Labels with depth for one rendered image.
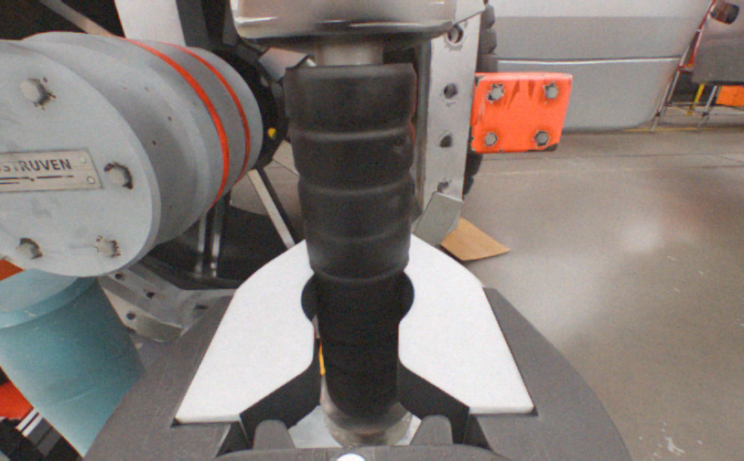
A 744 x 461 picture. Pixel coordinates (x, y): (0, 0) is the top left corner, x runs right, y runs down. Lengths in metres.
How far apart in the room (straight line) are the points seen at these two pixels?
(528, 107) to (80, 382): 0.47
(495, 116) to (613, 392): 1.08
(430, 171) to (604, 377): 1.10
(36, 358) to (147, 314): 0.14
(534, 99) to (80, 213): 0.34
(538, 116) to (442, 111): 0.09
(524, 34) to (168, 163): 0.74
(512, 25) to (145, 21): 0.66
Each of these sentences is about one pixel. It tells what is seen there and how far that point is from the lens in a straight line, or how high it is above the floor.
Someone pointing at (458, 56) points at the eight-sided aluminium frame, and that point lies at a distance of 0.31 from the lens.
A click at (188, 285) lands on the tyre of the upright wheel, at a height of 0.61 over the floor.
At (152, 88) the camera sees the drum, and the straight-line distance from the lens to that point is 0.23.
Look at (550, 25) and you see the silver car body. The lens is 0.85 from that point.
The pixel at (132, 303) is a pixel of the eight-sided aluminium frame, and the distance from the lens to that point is 0.49.
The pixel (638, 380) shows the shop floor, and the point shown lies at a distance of 1.37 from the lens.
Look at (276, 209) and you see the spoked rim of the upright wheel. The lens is 0.46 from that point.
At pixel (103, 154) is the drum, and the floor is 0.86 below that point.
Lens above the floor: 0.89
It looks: 28 degrees down
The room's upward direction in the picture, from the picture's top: 2 degrees counter-clockwise
